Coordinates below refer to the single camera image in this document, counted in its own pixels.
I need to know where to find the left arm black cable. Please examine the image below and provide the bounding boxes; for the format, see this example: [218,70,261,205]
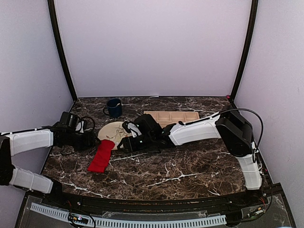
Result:
[59,115,96,155]

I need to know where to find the cream plate with bird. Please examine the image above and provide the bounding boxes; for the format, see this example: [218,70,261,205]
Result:
[98,122,132,150]

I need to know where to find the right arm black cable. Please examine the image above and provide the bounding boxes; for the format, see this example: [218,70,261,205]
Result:
[178,108,264,164]

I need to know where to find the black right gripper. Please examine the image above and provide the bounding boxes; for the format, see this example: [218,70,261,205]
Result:
[117,133,154,154]

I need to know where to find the right black frame post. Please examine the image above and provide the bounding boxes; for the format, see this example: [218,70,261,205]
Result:
[229,0,259,104]

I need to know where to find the white slotted cable duct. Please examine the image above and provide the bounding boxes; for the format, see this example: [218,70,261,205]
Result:
[29,203,227,228]

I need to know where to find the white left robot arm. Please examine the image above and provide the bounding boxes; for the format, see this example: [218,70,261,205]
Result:
[0,127,100,207]

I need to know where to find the small circuit board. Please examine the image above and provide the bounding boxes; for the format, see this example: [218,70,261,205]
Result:
[68,213,89,224]

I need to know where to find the dark blue mug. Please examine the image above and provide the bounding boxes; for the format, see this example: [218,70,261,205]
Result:
[103,98,123,118]

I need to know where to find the red sock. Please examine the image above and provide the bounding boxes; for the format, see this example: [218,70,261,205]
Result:
[87,140,115,173]

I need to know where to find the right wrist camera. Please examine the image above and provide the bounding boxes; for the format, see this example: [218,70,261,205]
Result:
[122,121,142,138]

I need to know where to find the wooden compartment tray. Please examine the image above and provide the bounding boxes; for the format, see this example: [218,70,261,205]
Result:
[144,111,199,124]

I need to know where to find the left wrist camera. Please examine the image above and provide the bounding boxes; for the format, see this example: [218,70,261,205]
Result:
[59,112,79,130]

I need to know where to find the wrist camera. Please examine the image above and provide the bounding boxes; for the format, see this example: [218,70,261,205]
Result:
[122,121,142,138]
[59,112,79,130]

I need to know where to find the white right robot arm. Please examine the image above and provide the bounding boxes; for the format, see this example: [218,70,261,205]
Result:
[117,106,262,206]

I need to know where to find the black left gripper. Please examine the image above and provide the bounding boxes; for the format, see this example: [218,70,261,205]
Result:
[66,131,101,152]

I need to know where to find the left black frame post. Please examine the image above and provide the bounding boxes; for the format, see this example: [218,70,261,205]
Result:
[47,0,78,102]

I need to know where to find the black frame post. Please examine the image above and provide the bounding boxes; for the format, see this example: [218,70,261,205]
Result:
[47,0,78,102]
[229,0,259,104]

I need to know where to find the black front table rail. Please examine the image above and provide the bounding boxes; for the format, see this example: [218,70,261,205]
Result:
[21,179,286,213]

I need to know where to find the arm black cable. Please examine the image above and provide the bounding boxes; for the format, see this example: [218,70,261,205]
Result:
[178,108,264,164]
[59,115,96,155]

